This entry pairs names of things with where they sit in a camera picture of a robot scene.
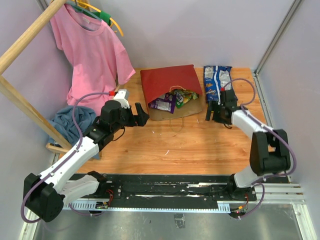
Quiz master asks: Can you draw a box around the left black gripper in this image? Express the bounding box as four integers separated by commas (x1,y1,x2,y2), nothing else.
111,102,149,133

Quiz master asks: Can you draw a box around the blue Doritos chip bag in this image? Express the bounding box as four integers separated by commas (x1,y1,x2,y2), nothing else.
203,65,232,103

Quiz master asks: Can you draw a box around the red paper bag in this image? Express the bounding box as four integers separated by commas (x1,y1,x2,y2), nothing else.
140,64,204,133

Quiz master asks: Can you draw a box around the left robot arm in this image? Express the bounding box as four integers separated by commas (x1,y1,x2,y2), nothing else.
20,100,150,223

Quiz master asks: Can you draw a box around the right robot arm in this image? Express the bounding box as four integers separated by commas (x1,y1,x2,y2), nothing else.
205,89,291,200

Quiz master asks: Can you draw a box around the purple snack packet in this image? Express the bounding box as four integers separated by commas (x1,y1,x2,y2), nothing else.
148,92,177,114

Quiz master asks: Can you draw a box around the green snack packet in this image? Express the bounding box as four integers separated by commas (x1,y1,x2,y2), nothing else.
173,89,199,109

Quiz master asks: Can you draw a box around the pink t-shirt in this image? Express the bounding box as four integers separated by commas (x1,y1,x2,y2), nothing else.
50,4,135,115

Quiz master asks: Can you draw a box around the blue cloth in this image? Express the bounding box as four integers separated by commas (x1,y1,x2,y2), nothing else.
48,105,97,146

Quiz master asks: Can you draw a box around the wooden clothes rack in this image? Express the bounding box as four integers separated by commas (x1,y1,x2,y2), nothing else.
0,0,72,159

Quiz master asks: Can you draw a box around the green hanger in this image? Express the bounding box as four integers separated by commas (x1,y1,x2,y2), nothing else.
66,0,111,26

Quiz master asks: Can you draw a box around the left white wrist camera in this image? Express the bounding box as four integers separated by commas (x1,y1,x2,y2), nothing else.
112,89,130,109

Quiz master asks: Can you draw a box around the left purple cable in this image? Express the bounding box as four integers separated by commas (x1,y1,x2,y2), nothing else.
19,91,111,224

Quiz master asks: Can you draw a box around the purple cable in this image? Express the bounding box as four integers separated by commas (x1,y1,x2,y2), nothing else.
19,91,111,224
220,78,298,221

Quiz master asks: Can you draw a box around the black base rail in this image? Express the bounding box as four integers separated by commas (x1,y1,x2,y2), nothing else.
59,172,308,213

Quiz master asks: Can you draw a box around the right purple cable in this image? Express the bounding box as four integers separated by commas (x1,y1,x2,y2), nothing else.
220,78,298,221

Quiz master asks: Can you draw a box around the aluminium frame post right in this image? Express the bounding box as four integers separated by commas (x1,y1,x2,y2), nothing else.
253,0,306,76

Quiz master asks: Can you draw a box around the aluminium frame post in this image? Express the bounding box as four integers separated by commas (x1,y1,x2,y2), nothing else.
253,0,306,76
36,0,49,12

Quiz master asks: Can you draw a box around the aluminium frame post left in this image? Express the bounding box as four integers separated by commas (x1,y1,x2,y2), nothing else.
36,0,49,12

